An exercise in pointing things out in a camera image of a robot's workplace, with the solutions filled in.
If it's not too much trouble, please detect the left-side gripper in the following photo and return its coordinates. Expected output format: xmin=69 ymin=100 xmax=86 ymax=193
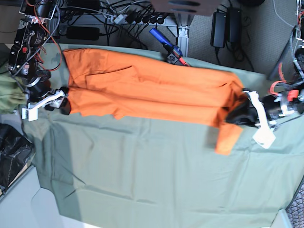
xmin=225 ymin=88 xmax=280 ymax=131

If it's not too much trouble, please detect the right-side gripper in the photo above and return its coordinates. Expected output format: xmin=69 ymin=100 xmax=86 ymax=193
xmin=27 ymin=86 xmax=71 ymax=115

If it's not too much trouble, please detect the orange T-shirt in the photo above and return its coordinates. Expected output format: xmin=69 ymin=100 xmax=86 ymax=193
xmin=63 ymin=48 xmax=243 ymax=155

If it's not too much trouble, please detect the robot arm at right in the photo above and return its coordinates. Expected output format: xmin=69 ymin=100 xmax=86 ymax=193
xmin=8 ymin=0 xmax=71 ymax=121

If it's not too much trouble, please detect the robot arm at left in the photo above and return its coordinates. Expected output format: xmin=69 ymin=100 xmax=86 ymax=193
xmin=226 ymin=0 xmax=304 ymax=129

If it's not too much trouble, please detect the olive green garment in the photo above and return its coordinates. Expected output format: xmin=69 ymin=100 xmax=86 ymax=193
xmin=0 ymin=57 xmax=26 ymax=114

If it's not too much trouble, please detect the black plastic bag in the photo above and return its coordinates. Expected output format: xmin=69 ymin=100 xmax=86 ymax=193
xmin=0 ymin=123 xmax=34 ymax=194

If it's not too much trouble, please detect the black power brick left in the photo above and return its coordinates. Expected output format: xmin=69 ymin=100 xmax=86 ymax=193
xmin=66 ymin=26 xmax=100 ymax=41

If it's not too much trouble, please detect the blue orange bar clamp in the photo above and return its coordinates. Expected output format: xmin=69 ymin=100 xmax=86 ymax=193
xmin=149 ymin=28 xmax=190 ymax=67

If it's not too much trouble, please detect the black power adapter left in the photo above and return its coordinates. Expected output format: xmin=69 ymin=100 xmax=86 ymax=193
xmin=210 ymin=11 xmax=226 ymax=48

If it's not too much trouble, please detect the black power adapter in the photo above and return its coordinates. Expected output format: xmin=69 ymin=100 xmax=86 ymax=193
xmin=210 ymin=11 xmax=226 ymax=48
xmin=227 ymin=7 xmax=242 ymax=43

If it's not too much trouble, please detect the black power adapter right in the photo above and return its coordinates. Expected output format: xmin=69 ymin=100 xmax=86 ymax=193
xmin=227 ymin=7 xmax=242 ymax=43

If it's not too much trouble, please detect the grey patterned chair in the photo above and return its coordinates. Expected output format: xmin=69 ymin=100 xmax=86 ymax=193
xmin=286 ymin=184 xmax=304 ymax=228

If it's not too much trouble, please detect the black power strip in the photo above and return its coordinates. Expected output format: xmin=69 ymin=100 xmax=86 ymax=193
xmin=123 ymin=13 xmax=168 ymax=24

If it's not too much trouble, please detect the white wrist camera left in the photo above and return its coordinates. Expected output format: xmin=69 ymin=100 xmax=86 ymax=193
xmin=252 ymin=128 xmax=276 ymax=149

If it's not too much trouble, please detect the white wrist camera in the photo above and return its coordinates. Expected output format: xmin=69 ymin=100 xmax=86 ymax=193
xmin=252 ymin=128 xmax=276 ymax=149
xmin=21 ymin=107 xmax=38 ymax=122

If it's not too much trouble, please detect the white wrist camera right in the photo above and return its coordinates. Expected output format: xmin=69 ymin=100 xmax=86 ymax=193
xmin=21 ymin=107 xmax=38 ymax=122

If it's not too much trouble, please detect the white cable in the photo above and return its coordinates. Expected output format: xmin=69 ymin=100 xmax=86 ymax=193
xmin=273 ymin=0 xmax=297 ymax=29

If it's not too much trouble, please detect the aluminium frame post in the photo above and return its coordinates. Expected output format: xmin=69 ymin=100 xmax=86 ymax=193
xmin=174 ymin=13 xmax=194 ymax=57

